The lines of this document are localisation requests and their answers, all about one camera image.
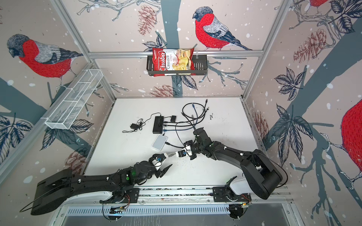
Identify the black braided ethernet cable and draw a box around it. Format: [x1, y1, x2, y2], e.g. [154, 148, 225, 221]
[163, 102, 207, 131]

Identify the blue ethernet cable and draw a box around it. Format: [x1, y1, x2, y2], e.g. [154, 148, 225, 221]
[162, 103, 197, 132]

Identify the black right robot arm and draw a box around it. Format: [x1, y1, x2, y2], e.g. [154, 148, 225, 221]
[182, 128, 283, 200]

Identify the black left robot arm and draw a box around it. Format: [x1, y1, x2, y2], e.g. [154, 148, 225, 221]
[20, 158, 171, 216]

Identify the grey ethernet cable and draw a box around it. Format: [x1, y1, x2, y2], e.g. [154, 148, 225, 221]
[166, 111, 196, 157]

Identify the black power adapter with cable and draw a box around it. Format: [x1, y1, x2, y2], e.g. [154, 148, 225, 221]
[122, 113, 161, 133]

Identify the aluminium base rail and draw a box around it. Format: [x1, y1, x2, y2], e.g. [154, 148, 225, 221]
[57, 186, 294, 221]

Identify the black wall basket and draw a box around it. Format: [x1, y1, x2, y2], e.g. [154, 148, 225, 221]
[146, 55, 208, 77]

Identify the white wire mesh shelf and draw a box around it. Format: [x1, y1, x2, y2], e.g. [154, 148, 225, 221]
[45, 69, 103, 130]

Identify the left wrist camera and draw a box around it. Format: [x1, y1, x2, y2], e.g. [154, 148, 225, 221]
[149, 153, 168, 167]

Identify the red cassava chips bag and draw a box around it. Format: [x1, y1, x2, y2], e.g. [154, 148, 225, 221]
[152, 48, 195, 77]

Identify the black network switch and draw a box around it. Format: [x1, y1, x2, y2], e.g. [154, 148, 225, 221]
[152, 116, 164, 134]

